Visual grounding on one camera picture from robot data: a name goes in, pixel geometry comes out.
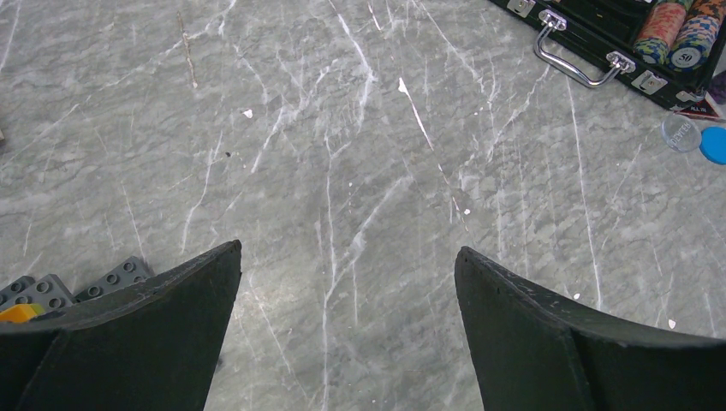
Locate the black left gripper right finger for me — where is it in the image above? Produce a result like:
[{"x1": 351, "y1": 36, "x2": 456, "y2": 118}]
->
[{"x1": 455, "y1": 247, "x2": 725, "y2": 410}]

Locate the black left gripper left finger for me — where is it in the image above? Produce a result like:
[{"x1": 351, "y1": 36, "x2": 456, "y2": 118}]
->
[{"x1": 1, "y1": 240, "x2": 242, "y2": 410}]

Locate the black poker chip case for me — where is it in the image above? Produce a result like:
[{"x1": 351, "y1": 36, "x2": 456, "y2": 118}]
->
[{"x1": 496, "y1": 1, "x2": 725, "y2": 111}]

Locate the red poker chip stack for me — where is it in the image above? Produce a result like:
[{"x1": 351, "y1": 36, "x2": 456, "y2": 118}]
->
[{"x1": 633, "y1": 1, "x2": 693, "y2": 64}]

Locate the grey toy block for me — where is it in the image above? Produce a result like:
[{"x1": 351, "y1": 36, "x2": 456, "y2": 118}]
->
[
  {"x1": 74, "y1": 256, "x2": 153, "y2": 303},
  {"x1": 1, "y1": 274, "x2": 75, "y2": 312}
]

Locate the yellow toy block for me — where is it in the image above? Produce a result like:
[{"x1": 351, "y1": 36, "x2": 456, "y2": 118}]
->
[{"x1": 0, "y1": 304, "x2": 45, "y2": 324}]

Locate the clear dealer button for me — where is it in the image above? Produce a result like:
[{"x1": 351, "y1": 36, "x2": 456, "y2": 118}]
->
[{"x1": 660, "y1": 114, "x2": 701, "y2": 153}]

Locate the blue round button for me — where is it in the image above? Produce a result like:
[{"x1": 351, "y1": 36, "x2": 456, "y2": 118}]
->
[{"x1": 699, "y1": 126, "x2": 726, "y2": 165}]

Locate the triangular red warning card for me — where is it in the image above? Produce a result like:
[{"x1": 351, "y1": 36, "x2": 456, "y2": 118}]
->
[{"x1": 678, "y1": 95, "x2": 725, "y2": 123}]

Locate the blue orange chip stack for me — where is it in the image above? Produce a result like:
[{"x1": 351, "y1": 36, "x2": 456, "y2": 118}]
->
[{"x1": 667, "y1": 0, "x2": 725, "y2": 72}]

